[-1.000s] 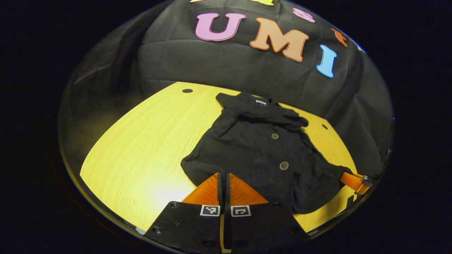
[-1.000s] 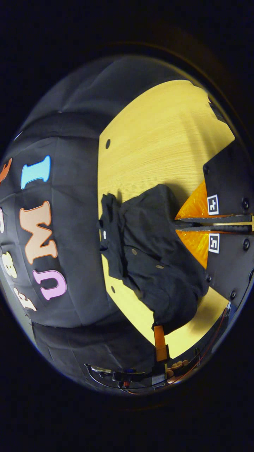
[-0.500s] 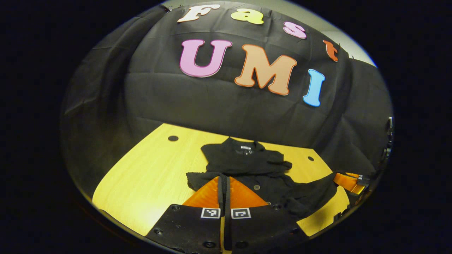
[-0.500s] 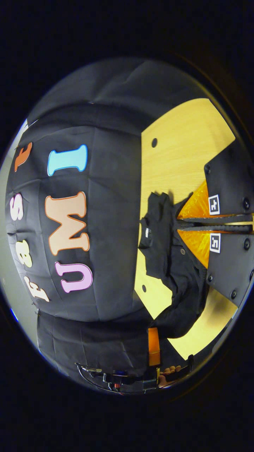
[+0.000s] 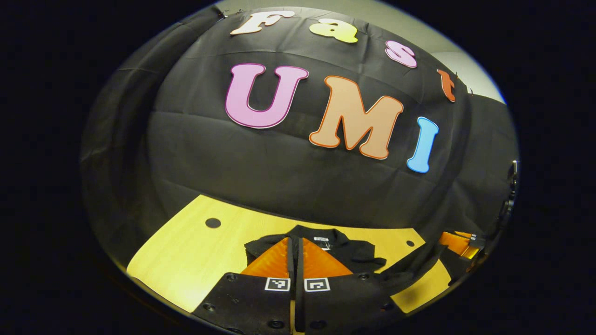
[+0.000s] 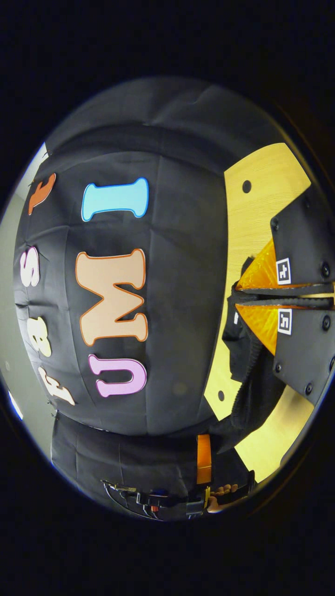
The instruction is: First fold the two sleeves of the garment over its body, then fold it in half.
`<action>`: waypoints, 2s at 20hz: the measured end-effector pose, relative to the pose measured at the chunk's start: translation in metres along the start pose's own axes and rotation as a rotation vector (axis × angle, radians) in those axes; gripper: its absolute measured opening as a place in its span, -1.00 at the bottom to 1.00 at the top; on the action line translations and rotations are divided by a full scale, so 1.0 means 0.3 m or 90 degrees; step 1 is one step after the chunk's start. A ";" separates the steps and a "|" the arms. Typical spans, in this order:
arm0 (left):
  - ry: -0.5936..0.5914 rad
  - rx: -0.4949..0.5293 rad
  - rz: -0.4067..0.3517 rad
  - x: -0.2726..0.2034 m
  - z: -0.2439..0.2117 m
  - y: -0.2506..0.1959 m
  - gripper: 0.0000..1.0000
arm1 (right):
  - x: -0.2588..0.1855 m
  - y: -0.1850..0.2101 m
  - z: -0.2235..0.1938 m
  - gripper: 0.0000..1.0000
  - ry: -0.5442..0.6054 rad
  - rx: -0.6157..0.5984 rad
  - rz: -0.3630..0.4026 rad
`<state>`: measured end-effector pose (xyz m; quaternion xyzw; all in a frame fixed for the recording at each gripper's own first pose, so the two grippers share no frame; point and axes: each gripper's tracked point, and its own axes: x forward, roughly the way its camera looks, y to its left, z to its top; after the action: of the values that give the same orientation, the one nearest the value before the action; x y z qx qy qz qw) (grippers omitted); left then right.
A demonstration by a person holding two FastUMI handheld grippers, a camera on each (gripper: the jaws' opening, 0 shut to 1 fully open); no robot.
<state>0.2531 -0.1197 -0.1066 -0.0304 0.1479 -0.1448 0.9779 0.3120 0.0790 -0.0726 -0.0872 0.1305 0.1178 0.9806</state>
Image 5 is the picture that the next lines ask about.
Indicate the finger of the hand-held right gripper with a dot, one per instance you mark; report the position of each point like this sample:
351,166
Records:
458,244

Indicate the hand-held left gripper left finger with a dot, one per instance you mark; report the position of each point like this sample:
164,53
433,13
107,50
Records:
251,307

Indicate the black backdrop cloth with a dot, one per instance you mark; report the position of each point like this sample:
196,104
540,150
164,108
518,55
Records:
279,177

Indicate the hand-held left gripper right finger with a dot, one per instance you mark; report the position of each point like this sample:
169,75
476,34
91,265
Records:
335,307

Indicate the black collared shirt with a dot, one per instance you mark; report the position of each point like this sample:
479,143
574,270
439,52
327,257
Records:
356,253

